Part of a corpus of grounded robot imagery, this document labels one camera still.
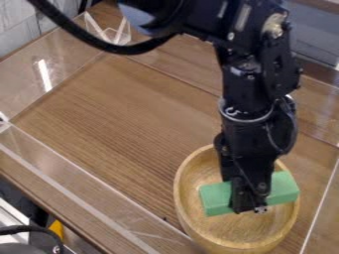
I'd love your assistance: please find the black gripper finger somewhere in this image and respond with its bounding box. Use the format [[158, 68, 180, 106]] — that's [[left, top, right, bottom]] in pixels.
[[230, 177, 270, 214]]

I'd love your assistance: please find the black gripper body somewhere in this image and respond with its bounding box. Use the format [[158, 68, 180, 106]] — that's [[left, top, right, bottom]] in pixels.
[[215, 98, 298, 186]]

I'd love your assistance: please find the green rectangular block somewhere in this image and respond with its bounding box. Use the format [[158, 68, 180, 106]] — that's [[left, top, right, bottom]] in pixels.
[[199, 171, 300, 216]]

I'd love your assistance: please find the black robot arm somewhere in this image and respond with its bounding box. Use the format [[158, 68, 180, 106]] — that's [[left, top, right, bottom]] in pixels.
[[118, 0, 302, 213]]

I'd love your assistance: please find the yellow black device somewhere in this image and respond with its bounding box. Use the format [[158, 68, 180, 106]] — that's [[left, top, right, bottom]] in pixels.
[[28, 221, 79, 254]]

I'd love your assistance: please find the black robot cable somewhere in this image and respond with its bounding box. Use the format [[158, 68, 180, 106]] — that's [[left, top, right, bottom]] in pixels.
[[25, 0, 178, 56]]

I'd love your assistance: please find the clear acrylic corner bracket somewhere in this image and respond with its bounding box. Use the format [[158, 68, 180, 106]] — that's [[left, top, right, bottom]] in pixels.
[[84, 12, 132, 46]]

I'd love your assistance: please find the clear acrylic tray wall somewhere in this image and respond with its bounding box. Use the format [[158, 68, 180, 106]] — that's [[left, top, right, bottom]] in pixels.
[[0, 112, 199, 254]]

